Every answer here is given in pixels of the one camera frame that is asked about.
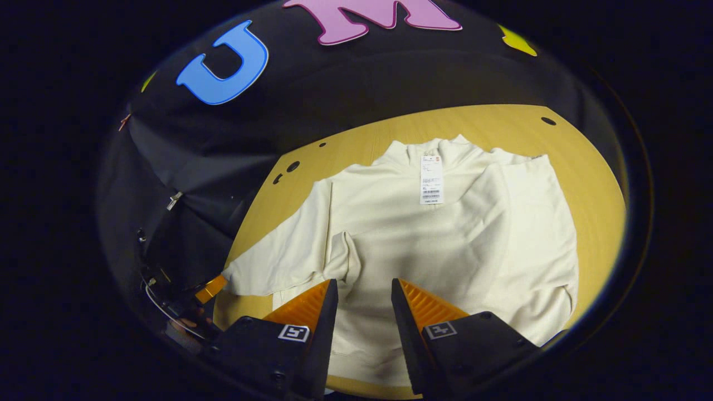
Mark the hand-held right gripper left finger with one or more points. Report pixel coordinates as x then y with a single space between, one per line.
326 334

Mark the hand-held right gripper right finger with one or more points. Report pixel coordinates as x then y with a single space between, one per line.
409 340

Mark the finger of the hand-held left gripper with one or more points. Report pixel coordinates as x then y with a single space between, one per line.
210 289

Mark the cream sweatshirt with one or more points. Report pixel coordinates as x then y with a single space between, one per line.
473 250

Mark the white cloth clip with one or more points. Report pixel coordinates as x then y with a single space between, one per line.
174 200

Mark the white paper hang tag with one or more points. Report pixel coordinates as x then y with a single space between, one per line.
431 179

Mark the red cloth clip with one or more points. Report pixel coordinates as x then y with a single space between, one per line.
123 121

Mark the black backdrop cloth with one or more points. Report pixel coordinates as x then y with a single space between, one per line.
334 83

